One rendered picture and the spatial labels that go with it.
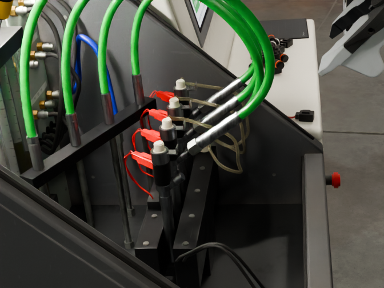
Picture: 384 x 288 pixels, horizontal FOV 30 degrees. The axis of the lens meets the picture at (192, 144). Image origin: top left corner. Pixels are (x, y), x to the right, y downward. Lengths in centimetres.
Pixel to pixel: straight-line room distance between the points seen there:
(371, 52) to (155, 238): 51
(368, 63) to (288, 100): 77
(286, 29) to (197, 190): 85
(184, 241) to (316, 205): 26
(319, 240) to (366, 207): 183
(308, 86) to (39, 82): 61
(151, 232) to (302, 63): 76
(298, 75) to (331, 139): 182
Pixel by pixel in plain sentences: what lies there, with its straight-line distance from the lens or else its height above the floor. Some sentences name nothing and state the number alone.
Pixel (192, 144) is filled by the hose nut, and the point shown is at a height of 114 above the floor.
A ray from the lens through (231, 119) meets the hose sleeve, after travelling 105.
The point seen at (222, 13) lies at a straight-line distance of 108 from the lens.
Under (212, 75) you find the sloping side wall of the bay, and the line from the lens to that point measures 138.
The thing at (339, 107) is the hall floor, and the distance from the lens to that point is 384.
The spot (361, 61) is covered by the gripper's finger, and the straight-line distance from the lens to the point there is 83.
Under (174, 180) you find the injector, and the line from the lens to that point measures 112.
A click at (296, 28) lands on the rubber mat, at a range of 202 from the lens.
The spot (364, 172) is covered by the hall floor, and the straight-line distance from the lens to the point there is 325.
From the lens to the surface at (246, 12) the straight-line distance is 99.
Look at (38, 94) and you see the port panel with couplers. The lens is 139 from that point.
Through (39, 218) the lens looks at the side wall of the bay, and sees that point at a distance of 78.
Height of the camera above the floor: 165
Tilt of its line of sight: 28 degrees down
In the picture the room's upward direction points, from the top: 6 degrees counter-clockwise
